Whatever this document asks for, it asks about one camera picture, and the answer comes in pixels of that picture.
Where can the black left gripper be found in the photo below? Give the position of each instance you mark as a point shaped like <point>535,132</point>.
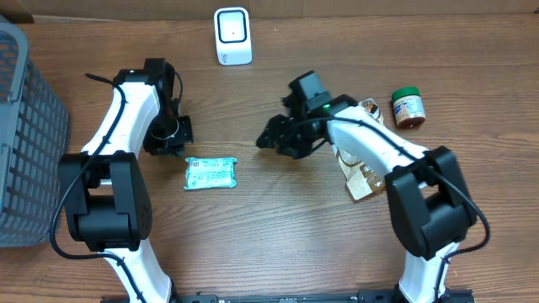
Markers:
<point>176,148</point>

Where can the green lid seasoning jar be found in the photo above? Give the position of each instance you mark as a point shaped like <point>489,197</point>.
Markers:
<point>408,109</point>

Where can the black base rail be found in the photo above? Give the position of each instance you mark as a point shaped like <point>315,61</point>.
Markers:
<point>295,298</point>

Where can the grey plastic mesh basket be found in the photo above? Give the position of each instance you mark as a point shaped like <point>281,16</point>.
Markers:
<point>35,130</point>

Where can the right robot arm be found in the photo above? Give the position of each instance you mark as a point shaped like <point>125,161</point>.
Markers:
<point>430,206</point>

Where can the white barcode scanner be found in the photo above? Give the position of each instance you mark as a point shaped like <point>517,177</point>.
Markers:
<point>233,36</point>

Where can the light blue wipes pack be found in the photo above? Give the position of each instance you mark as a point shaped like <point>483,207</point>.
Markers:
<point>210,173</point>

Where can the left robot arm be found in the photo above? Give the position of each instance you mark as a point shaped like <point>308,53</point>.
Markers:
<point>105,209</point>

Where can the beige brown snack bag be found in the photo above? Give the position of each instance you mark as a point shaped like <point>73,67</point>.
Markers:
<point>361,180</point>

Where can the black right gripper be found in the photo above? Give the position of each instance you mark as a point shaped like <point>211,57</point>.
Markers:
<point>280,133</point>

